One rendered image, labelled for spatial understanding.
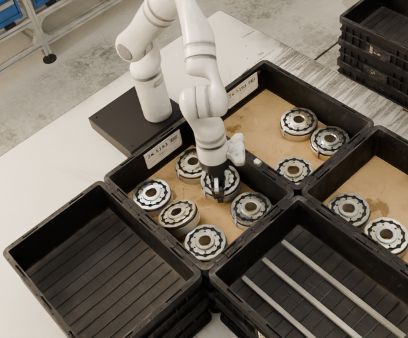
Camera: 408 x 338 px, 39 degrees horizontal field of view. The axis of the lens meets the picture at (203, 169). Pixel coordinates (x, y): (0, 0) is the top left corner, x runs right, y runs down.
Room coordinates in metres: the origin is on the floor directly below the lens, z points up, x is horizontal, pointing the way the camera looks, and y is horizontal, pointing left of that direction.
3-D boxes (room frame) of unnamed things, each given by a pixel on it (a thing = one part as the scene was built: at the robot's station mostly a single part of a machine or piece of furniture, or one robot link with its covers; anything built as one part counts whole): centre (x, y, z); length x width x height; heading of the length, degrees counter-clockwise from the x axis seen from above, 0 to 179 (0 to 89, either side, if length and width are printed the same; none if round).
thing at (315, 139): (1.02, -0.35, 0.86); 0.10 x 0.10 x 0.01
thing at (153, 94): (1.37, 0.11, 0.84); 0.09 x 0.09 x 0.17; 23
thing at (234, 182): (0.94, -0.04, 0.88); 0.10 x 0.10 x 0.01
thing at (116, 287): (0.74, 0.28, 0.87); 0.40 x 0.30 x 0.11; 33
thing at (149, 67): (1.37, 0.11, 1.00); 0.09 x 0.09 x 0.17; 46
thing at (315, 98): (1.07, -0.22, 0.87); 0.40 x 0.30 x 0.11; 33
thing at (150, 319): (0.74, 0.28, 0.92); 0.40 x 0.30 x 0.02; 33
